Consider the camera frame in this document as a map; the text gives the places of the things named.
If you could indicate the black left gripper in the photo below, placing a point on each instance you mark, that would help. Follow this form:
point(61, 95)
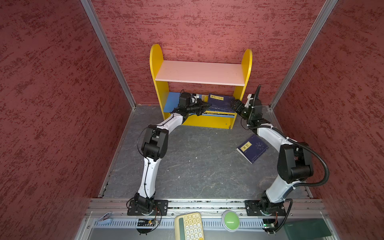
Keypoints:
point(202, 107)

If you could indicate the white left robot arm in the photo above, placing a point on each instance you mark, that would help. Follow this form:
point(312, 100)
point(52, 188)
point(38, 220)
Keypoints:
point(154, 148)

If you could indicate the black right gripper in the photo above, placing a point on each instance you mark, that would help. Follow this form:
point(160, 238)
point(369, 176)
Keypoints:
point(241, 105)

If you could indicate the yellow calculator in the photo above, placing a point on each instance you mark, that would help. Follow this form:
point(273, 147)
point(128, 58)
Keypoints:
point(189, 227)

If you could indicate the aluminium corner post right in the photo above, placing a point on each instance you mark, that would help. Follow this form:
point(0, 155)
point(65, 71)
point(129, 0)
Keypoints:
point(317, 26)

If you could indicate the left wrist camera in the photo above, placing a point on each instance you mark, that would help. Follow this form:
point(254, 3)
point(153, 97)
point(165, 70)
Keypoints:
point(186, 100)

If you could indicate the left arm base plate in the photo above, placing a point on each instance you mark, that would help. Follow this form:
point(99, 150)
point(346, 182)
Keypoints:
point(160, 207)

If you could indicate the circuit board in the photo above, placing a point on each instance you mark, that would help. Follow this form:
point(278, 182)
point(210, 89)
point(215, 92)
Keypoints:
point(146, 223)
point(269, 224)

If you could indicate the metal clip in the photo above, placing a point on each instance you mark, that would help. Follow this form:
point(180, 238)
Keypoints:
point(105, 219)

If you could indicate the aluminium corner post left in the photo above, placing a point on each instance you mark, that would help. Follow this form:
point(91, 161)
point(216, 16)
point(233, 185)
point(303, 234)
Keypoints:
point(97, 26)

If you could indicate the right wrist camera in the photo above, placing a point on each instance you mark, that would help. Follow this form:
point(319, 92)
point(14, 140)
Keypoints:
point(252, 101)

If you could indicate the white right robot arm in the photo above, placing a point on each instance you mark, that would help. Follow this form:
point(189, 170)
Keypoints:
point(295, 162)

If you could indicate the right circuit board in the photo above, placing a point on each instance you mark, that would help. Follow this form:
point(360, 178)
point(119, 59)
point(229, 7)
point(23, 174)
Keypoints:
point(269, 224)

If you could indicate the green round button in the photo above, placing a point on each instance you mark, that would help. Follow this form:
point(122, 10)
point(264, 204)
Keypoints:
point(230, 221)

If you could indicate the aluminium corner post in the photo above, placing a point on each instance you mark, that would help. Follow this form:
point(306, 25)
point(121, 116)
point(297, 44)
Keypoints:
point(97, 26)
point(317, 26)

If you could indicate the dark blue book bottom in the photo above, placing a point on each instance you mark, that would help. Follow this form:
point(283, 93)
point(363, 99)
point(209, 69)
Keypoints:
point(252, 149)

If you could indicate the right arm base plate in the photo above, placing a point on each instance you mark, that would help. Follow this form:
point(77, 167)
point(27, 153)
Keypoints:
point(252, 208)

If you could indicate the yellow cartoon book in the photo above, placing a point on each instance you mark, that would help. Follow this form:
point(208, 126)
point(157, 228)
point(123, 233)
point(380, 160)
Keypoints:
point(215, 113)

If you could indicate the yellow wooden bookshelf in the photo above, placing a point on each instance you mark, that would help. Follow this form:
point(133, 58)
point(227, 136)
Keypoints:
point(165, 72)

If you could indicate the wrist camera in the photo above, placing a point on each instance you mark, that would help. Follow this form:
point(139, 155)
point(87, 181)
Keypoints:
point(186, 100)
point(252, 101)

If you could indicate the left circuit board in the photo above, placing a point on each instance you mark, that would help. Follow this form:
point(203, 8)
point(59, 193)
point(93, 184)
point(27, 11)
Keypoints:
point(146, 223)

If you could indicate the dark blue book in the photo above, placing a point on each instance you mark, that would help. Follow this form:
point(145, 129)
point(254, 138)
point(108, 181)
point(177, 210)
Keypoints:
point(221, 103)
point(252, 149)

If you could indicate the dark blue book top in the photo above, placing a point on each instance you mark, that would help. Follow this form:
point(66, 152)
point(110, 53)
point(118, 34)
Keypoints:
point(221, 103)

